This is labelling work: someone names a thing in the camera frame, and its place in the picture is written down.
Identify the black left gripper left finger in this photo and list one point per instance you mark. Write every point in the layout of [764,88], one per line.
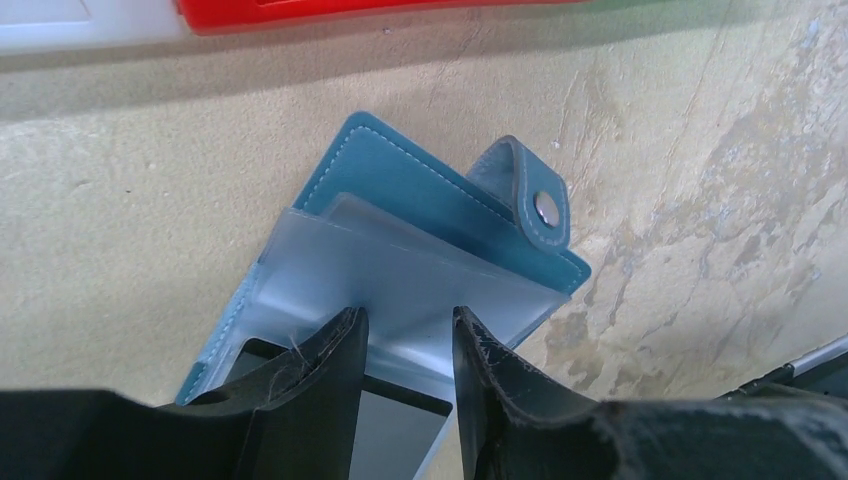
[99,434]

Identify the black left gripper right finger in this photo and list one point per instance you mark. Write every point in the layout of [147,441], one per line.
[516,422]

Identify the blue card holder wallet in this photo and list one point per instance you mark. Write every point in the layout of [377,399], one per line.
[384,225]

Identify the red plastic bin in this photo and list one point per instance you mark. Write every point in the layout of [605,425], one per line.
[214,17]

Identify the white plastic bin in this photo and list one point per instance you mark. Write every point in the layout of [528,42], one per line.
[38,26]

